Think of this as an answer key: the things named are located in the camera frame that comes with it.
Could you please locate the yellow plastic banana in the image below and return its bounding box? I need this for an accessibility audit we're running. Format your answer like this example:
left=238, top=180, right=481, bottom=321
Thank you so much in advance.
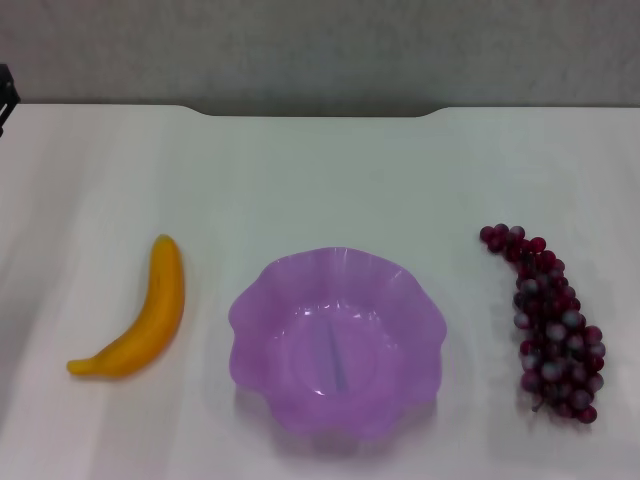
left=66, top=233, right=187, bottom=380

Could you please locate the dark red grape bunch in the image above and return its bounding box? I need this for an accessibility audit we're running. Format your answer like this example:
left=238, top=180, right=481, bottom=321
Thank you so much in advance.
left=478, top=224, right=607, bottom=425

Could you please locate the purple wavy-edged plastic bowl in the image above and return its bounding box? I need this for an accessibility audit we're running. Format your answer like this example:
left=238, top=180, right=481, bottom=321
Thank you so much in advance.
left=227, top=245, right=448, bottom=444

